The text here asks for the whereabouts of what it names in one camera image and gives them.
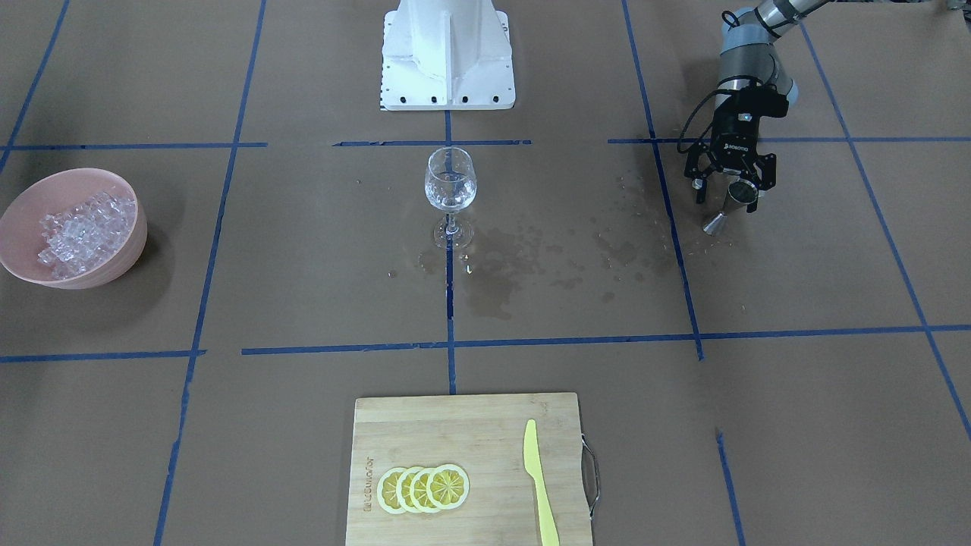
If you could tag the clear wine glass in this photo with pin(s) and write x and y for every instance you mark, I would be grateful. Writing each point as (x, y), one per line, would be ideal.
(450, 186)

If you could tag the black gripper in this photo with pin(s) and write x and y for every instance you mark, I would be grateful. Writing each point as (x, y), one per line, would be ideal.
(733, 135)

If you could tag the pink bowl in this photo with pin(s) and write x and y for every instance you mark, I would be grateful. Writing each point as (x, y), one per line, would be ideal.
(21, 241)

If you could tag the clear ice cubes pile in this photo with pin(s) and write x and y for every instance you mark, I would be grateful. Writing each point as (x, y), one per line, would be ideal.
(86, 235)

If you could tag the steel jigger cup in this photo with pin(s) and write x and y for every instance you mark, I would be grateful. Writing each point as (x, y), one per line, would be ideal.
(730, 206)

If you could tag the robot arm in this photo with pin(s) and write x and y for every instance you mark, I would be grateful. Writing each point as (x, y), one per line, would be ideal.
(749, 55)

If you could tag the yellow plastic knife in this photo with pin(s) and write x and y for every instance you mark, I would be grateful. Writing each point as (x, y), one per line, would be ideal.
(548, 533)

